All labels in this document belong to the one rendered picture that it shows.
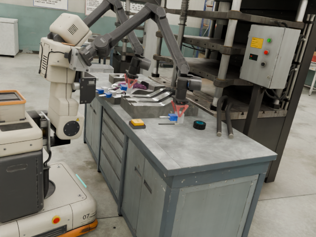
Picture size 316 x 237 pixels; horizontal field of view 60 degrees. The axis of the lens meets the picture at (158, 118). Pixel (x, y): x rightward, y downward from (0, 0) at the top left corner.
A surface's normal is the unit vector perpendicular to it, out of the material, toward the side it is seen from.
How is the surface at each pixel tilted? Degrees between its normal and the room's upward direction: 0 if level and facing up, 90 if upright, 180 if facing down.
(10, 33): 90
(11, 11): 90
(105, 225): 0
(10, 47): 90
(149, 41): 90
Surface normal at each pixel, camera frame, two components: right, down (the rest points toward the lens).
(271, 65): -0.90, 0.04
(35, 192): 0.60, 0.34
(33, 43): 0.30, 0.36
